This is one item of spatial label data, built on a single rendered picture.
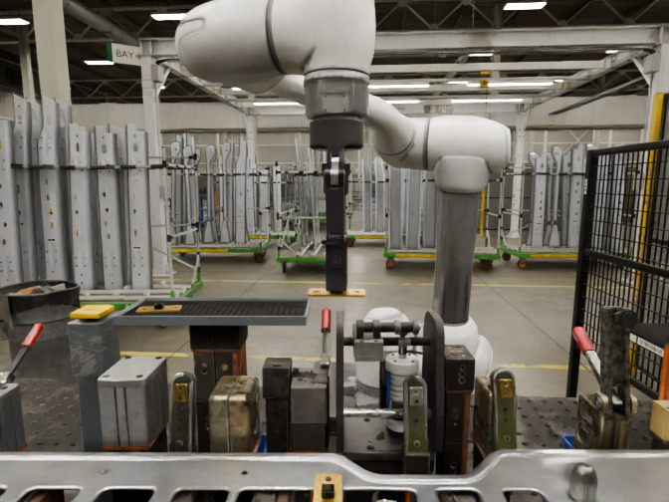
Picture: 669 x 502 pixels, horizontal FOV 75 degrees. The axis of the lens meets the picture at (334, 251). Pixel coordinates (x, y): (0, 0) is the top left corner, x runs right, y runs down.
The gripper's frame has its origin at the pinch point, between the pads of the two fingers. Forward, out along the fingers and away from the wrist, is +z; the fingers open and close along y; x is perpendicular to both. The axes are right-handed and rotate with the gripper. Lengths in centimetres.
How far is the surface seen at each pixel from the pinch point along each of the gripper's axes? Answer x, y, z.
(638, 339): 75, -49, 28
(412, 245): 97, -682, 92
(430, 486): 13.4, 7.2, 29.6
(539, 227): 319, -711, 63
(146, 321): -36.8, -15.1, 13.9
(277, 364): -11.1, -10.2, 19.8
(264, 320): -14.5, -16.2, 13.7
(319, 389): -3.2, -5.7, 22.3
